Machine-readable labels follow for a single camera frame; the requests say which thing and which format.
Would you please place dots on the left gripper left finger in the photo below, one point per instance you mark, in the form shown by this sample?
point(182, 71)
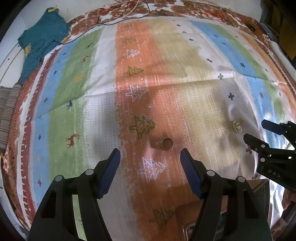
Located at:
point(92, 185)

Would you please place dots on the striped colourful blanket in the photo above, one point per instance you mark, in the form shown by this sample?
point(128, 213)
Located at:
point(138, 92)

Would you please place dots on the brown striped pillow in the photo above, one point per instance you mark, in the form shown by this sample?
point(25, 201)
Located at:
point(8, 112)

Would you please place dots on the brown floral bedsheet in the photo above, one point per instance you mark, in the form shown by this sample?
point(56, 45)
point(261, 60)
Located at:
point(161, 9)

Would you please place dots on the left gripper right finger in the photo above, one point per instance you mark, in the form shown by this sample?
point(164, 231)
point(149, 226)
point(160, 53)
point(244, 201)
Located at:
point(207, 185)

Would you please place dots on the teal knitted sweater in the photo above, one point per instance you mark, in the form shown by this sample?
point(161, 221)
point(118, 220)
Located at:
point(39, 40)

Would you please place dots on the person's right hand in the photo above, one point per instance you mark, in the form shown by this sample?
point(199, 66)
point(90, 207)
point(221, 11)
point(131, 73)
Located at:
point(288, 197)

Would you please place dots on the metal jewelry tray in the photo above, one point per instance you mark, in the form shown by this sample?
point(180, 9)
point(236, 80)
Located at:
point(188, 229)

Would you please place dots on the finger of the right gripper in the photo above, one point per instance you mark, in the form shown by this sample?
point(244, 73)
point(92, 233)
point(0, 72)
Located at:
point(256, 144)
point(279, 129)

